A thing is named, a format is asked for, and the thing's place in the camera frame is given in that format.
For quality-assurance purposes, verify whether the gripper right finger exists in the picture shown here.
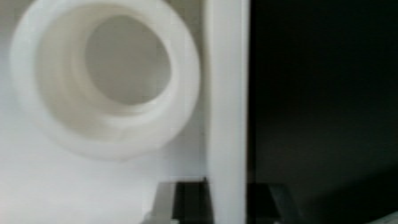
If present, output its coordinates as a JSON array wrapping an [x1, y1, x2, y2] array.
[[246, 183, 306, 224]]

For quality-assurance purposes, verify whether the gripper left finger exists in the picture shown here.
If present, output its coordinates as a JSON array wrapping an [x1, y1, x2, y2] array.
[[139, 182, 203, 224]]

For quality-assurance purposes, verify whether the white square tabletop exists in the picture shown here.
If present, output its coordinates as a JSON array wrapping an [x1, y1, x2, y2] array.
[[0, 0, 248, 224]]

